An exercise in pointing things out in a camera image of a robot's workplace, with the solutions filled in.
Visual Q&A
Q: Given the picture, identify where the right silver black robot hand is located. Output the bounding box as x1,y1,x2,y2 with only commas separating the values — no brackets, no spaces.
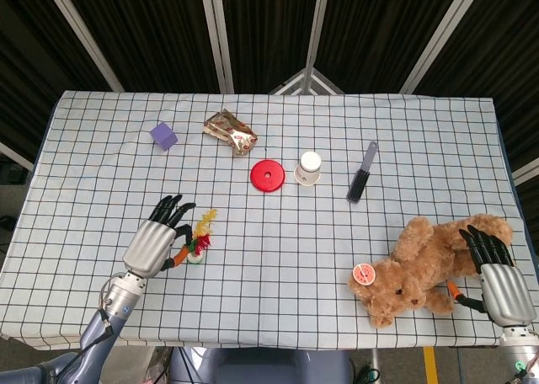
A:
447,224,533,328

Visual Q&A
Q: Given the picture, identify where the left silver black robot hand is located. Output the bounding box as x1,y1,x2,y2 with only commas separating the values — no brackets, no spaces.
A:
122,194,197,279

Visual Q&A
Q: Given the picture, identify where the colourful feathered toy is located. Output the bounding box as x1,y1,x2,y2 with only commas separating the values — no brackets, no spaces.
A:
184,208,220,265

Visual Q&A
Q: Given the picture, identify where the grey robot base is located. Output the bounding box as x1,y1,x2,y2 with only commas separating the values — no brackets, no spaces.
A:
168,346,353,384

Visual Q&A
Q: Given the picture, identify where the brown teddy bear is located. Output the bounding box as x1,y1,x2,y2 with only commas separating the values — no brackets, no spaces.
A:
348,214,515,328

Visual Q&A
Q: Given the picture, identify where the purple foam cube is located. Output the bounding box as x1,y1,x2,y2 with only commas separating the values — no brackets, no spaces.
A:
150,121,179,152

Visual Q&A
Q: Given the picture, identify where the checked white tablecloth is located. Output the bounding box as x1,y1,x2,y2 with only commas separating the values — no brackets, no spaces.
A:
0,89,539,352

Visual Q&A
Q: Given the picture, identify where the round orange hang tag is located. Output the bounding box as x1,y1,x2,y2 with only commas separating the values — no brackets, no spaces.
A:
352,263,376,286

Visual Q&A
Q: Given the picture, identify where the red plastic disc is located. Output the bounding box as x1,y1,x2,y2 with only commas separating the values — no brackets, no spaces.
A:
249,159,287,195

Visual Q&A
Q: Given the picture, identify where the gold foil snack packet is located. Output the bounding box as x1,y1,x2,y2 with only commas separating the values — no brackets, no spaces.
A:
203,109,259,157

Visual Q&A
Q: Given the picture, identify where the grey brush with black bristles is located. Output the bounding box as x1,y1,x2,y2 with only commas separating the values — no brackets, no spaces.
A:
345,141,379,204

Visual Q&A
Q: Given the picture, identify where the white paper cup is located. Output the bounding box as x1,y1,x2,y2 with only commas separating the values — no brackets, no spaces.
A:
293,150,323,187

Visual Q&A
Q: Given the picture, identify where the black folding screen with white frames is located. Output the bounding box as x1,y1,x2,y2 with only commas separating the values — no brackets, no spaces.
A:
0,0,539,183

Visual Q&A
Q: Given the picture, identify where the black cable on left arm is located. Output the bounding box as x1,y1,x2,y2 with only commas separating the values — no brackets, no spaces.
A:
54,276,115,384

